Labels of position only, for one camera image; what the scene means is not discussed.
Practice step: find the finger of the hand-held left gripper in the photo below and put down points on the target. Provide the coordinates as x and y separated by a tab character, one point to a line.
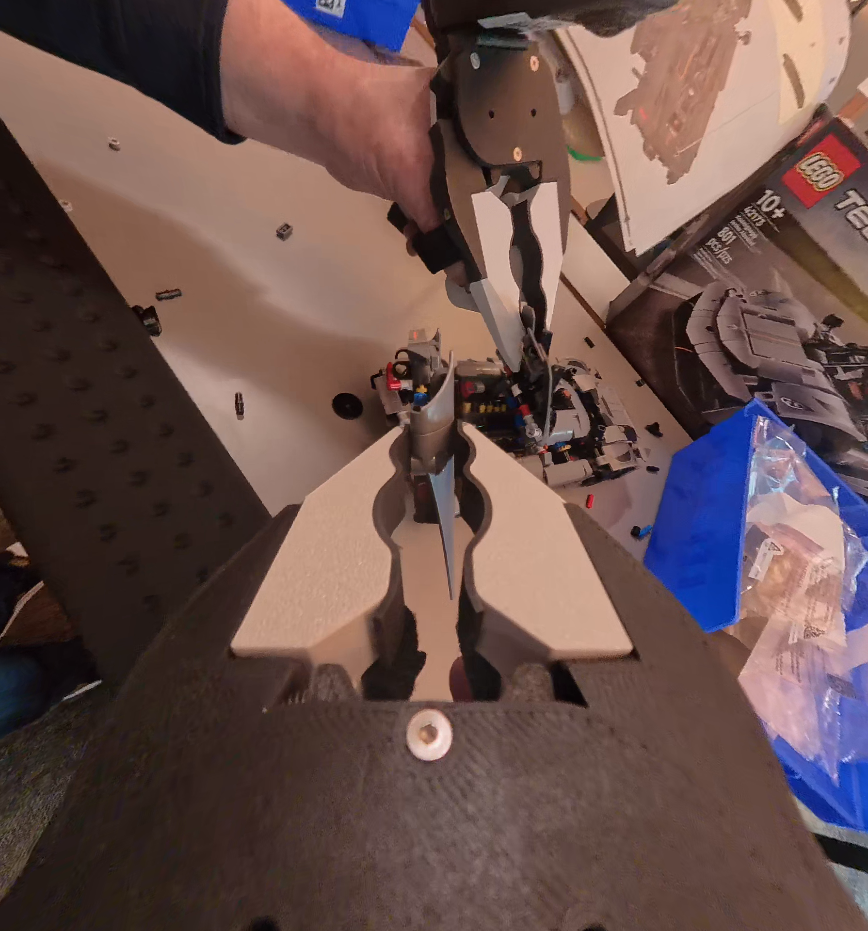
550	225
492	240

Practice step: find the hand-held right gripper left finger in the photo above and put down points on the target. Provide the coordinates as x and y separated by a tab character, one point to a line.
317	574

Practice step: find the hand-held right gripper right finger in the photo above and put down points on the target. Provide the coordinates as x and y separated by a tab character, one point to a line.
543	574

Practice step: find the partly built lego car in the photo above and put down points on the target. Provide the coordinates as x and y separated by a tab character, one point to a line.
594	436

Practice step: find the grey lego door panel assembly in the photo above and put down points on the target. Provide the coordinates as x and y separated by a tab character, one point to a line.
434	429

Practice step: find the person's left forearm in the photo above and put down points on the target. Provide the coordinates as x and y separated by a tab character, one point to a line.
114	51

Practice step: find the black round lego dish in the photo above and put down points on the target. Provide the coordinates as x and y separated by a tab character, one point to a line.
347	405

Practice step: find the dark lego set box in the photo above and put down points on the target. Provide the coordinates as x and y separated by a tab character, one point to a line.
768	327

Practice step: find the person's left hand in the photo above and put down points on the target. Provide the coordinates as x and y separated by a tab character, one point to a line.
361	123

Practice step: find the green plastic bin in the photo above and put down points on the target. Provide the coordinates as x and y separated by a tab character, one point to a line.
585	155

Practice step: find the white instruction booklet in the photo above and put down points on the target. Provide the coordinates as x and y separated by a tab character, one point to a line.
696	182

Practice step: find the blue plastic bin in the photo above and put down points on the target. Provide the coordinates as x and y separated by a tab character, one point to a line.
696	545

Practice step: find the blue bin with white label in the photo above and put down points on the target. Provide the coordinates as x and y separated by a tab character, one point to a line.
361	22

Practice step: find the clear plastic parts bags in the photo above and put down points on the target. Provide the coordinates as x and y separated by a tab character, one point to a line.
805	582

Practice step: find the black perforated metal panel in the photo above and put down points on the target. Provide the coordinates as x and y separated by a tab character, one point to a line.
77	400

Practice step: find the dark shoe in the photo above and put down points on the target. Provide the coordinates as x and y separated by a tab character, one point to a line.
5	604

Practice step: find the person's leg in jeans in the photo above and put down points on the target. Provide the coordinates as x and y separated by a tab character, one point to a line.
12	698

